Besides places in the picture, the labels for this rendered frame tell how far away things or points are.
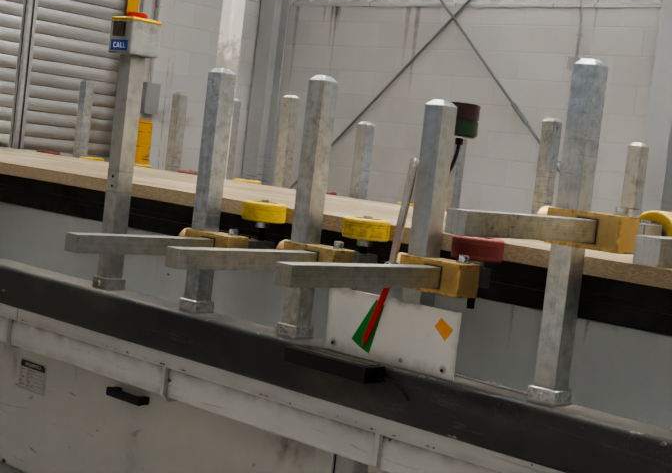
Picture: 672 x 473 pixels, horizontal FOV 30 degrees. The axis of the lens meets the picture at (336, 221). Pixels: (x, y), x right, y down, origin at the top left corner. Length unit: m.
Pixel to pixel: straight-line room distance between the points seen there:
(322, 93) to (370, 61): 9.59
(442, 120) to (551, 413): 0.46
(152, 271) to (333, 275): 1.05
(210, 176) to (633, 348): 0.79
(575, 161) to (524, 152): 8.74
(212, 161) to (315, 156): 0.25
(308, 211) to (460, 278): 0.33
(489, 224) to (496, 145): 9.14
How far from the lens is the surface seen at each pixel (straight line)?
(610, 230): 1.69
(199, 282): 2.23
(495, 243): 1.91
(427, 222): 1.88
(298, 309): 2.06
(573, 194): 1.73
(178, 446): 2.68
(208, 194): 2.22
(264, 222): 2.25
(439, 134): 1.87
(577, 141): 1.74
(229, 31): 3.68
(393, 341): 1.91
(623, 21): 10.13
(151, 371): 2.38
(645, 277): 1.86
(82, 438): 2.94
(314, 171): 2.04
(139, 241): 2.09
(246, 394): 2.19
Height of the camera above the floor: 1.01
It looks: 3 degrees down
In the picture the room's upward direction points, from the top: 7 degrees clockwise
